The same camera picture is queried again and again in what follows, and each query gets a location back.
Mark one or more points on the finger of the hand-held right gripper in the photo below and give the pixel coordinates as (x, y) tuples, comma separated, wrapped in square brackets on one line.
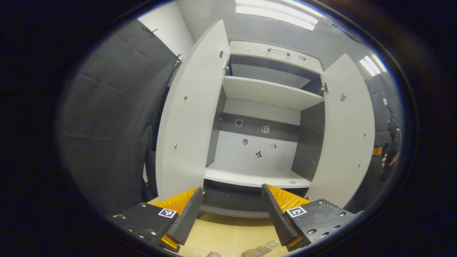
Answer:
[(377, 151)]

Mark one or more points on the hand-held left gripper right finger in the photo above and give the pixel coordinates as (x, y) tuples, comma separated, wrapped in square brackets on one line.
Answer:
[(276, 217)]

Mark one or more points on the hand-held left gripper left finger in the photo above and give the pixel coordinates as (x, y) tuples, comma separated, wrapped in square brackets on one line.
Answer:
[(189, 217)]

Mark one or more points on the white cabinet door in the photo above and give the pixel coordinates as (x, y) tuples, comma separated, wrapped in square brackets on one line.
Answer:
[(189, 125), (342, 142)]

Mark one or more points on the clear glass bottle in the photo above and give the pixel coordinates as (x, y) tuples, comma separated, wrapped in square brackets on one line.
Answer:
[(260, 249)]

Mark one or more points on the small ceiling light panel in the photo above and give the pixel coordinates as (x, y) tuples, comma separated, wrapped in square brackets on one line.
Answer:
[(371, 65)]

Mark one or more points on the black backdrop cloth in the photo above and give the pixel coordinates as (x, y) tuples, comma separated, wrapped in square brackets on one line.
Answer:
[(107, 125)]

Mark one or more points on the large ceiling light panel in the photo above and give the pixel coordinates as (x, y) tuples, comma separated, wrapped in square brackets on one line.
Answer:
[(275, 14)]

